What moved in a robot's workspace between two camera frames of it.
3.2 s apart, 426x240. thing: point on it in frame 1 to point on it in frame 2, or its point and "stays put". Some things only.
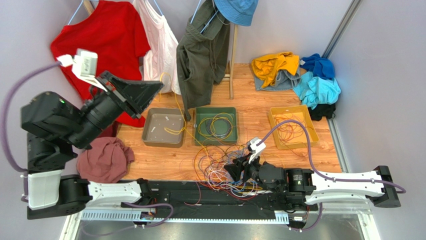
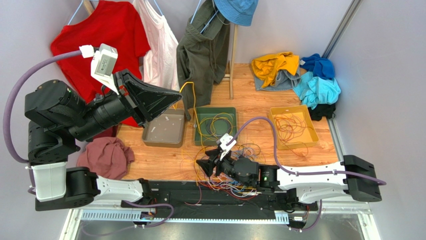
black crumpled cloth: x=322 y=110 stays put
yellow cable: x=183 y=129 to x=196 y=111
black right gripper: x=244 y=168 to x=218 y=165
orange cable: x=293 y=130 stays put
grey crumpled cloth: x=284 y=81 stays put
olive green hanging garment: x=202 y=56 stays put
